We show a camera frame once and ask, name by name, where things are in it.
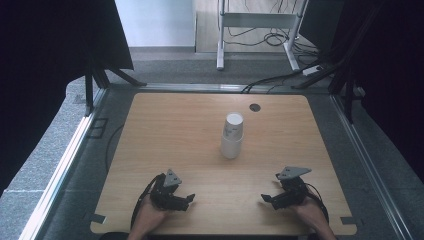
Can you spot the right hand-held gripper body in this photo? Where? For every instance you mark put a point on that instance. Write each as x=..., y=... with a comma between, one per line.
x=295, y=191

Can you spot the black curtain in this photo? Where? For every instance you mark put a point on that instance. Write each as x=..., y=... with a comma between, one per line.
x=40, y=66
x=393, y=83

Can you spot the white metal stand frame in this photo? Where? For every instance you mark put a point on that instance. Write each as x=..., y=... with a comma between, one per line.
x=256, y=20

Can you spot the person's left hand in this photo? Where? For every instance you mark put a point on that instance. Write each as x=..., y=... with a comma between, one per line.
x=148, y=218

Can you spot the person's dark clothing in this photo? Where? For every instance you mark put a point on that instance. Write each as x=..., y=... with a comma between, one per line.
x=113, y=236

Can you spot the white power strip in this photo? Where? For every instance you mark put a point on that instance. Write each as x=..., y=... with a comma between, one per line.
x=312, y=70

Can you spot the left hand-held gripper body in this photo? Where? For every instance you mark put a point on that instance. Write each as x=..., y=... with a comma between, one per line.
x=161, y=195

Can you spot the black stand legs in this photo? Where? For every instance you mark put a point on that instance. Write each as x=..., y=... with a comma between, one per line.
x=346, y=83
x=100, y=80

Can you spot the person's right hand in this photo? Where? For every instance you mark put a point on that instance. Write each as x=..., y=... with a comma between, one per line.
x=313, y=213

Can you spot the aluminium floor rail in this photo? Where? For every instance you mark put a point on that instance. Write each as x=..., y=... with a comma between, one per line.
x=193, y=87
x=60, y=173
x=370, y=166

